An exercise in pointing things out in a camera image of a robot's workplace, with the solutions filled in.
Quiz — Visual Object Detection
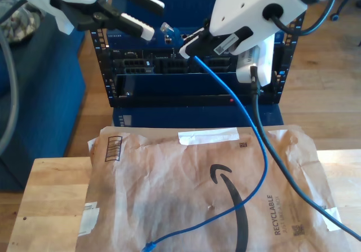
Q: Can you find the blue network cable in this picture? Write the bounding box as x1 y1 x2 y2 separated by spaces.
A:
140 22 269 252

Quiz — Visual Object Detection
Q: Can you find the black rack server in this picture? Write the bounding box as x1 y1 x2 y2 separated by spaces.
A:
108 47 284 75

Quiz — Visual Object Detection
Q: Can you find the camouflage cloth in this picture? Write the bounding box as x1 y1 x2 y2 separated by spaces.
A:
0 3 43 43

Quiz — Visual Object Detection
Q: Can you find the blue box under rack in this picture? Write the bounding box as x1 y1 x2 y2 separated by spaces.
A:
112 105 284 127

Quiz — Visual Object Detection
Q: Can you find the office chair base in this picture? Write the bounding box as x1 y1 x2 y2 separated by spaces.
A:
329 0 361 21

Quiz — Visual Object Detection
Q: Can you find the long white tape strip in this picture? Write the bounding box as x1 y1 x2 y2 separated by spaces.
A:
178 127 240 145

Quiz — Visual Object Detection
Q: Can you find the blue sofa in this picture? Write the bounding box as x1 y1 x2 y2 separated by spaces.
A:
0 0 87 192

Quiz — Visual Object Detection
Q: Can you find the brown paper mailer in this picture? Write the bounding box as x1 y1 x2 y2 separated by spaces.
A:
75 125 350 252

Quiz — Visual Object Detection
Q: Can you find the torn white shipping label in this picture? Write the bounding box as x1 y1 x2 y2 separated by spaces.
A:
78 202 100 236

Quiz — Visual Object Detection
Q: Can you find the short white tape piece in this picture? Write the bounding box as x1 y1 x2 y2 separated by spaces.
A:
320 206 344 232

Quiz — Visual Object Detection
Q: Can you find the blue network switch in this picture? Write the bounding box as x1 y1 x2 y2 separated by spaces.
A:
106 0 286 50

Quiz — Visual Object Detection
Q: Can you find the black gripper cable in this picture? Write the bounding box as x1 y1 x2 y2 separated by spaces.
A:
263 0 338 36

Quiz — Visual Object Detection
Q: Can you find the black rack frame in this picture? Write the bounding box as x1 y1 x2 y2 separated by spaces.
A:
89 15 305 108

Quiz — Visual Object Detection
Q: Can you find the black camera cable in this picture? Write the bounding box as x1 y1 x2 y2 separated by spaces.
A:
250 65 361 242

